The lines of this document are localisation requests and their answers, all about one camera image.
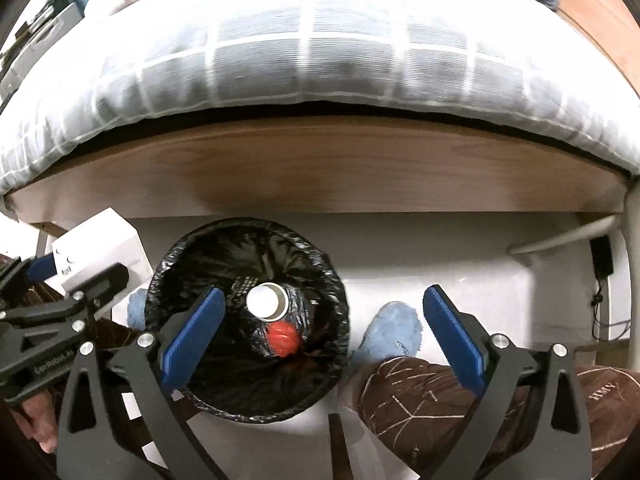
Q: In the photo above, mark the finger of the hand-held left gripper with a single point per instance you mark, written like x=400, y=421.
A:
x=40, y=267
x=105, y=287

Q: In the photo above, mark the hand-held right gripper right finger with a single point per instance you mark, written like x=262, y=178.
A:
x=455, y=340

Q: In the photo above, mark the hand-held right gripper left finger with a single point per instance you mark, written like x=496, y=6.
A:
x=192, y=337

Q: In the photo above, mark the small white cardboard box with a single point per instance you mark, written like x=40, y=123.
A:
x=100, y=240

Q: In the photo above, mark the cream yoghurt cup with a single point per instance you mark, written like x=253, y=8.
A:
x=262, y=300

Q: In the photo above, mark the trash bin with black bag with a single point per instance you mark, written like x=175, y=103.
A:
x=225, y=255

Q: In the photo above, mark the red wrapper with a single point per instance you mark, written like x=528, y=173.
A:
x=282, y=337

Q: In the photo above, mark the person's left hand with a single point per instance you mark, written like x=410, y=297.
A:
x=37, y=417

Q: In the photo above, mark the blue crumpled cloth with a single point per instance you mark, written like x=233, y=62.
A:
x=136, y=310

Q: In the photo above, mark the blue fluffy slipper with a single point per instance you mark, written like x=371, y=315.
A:
x=392, y=330

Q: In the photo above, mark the person's right leg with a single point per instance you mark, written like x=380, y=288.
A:
x=415, y=410

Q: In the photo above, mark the white metal bed leg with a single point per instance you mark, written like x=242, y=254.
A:
x=560, y=237

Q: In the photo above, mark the black power adapter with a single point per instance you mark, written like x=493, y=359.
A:
x=601, y=255

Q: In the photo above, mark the grey suitcase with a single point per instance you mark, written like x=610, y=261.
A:
x=35, y=45

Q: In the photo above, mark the bed with grey checked sheet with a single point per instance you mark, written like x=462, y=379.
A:
x=320, y=60

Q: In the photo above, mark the wooden headboard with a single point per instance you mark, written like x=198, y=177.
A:
x=600, y=20

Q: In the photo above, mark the wooden bed frame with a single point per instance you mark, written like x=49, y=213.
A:
x=320, y=170

